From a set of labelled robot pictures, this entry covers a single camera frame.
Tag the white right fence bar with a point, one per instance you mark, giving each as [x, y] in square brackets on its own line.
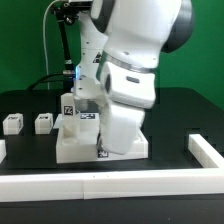
[204, 153]

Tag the white sheet with tags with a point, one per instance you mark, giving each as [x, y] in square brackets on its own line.
[83, 116]

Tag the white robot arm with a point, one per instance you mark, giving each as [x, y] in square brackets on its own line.
[137, 31]

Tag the white fence bar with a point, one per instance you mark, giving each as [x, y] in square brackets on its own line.
[42, 187]
[204, 153]

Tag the white square tabletop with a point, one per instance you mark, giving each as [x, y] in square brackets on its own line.
[83, 148]

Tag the white left fence block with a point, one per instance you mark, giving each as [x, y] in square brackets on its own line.
[2, 150]

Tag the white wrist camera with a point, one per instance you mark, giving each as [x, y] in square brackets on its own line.
[85, 91]

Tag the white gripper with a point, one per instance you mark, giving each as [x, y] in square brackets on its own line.
[119, 125]

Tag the white front fence bar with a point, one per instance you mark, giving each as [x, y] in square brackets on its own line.
[42, 187]

